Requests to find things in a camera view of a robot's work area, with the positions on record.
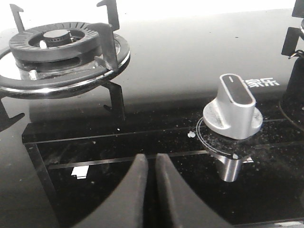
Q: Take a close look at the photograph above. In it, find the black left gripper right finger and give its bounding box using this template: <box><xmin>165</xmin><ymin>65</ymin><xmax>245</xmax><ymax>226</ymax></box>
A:
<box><xmin>155</xmin><ymin>153</ymin><xmax>233</xmax><ymax>228</ymax></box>

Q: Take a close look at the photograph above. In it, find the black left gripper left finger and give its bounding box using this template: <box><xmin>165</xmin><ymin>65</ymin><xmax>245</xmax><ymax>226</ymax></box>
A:
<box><xmin>75</xmin><ymin>154</ymin><xmax>148</xmax><ymax>228</ymax></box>

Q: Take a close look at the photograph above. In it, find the right black pot support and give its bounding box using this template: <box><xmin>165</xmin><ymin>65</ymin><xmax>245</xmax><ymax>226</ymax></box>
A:
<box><xmin>281</xmin><ymin>0</ymin><xmax>304</xmax><ymax>59</ymax></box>

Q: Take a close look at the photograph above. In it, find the black glass gas stove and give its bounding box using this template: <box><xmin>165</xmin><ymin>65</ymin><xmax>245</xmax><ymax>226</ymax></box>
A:
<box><xmin>0</xmin><ymin>6</ymin><xmax>304</xmax><ymax>228</ymax></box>

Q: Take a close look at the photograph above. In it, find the silver stove control knob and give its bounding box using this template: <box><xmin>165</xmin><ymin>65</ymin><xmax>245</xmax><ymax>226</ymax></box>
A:
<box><xmin>203</xmin><ymin>74</ymin><xmax>263</xmax><ymax>140</ymax></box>

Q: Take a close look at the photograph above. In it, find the left gas burner head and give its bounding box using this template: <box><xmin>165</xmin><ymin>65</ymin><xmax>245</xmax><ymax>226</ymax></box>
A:
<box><xmin>9</xmin><ymin>22</ymin><xmax>102</xmax><ymax>72</ymax></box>

